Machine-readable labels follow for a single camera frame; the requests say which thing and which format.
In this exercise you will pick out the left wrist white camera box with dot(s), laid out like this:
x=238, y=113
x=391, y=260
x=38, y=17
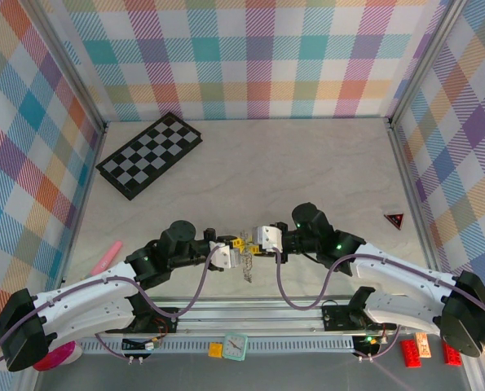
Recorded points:
x=226, y=256

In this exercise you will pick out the aluminium mounting rail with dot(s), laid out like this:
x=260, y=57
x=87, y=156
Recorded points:
x=246, y=315

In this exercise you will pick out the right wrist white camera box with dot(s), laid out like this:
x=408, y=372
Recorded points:
x=268, y=238

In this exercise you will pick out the aluminium upright frame post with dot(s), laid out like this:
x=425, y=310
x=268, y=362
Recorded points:
x=71, y=69
x=420, y=61

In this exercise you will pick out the red toy brick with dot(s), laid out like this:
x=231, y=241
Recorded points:
x=451, y=358
x=411, y=353

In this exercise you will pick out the yellow toy brick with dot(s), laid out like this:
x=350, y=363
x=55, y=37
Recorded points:
x=215, y=350

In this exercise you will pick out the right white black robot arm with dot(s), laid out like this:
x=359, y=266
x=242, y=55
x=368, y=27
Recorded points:
x=405, y=273

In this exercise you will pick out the black grey chessboard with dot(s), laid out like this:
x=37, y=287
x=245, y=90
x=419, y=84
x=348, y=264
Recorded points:
x=152, y=150

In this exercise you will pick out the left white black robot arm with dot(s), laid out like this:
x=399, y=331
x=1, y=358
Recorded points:
x=87, y=293

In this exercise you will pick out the pink marker pen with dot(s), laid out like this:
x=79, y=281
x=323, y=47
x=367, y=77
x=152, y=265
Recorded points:
x=108, y=256

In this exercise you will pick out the black power connector bracket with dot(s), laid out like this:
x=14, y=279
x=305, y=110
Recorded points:
x=134, y=344
x=366, y=346

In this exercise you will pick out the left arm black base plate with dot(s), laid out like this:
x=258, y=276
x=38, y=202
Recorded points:
x=164, y=322

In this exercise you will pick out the red black triangle piece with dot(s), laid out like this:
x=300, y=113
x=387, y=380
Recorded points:
x=395, y=220

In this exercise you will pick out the teal alarm clock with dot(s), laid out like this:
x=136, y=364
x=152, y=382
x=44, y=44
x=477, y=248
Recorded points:
x=235, y=346

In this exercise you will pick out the aluminium table side rail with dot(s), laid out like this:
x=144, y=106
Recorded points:
x=91, y=171
x=405, y=173

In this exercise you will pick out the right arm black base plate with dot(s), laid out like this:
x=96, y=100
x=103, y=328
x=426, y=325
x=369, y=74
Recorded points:
x=333, y=319

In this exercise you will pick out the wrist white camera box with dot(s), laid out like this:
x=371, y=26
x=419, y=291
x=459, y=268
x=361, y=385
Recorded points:
x=268, y=238
x=226, y=256

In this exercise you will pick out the grey metal coil keyring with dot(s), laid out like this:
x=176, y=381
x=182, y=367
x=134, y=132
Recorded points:
x=248, y=269

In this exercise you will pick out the orange wooden block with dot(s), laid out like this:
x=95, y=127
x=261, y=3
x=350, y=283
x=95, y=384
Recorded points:
x=422, y=345

